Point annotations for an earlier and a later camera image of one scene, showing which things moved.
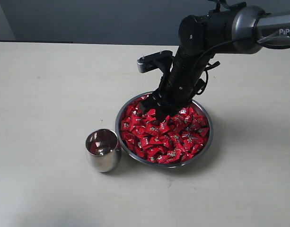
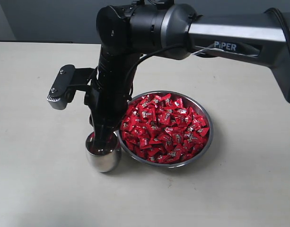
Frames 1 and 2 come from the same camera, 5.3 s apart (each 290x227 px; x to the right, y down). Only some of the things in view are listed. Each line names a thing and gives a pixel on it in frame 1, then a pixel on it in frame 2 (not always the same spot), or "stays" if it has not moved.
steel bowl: x=183 y=137 stays
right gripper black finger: x=161 y=115 to x=107 y=134
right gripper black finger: x=146 y=105 to x=99 y=137
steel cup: x=103 y=149 stays
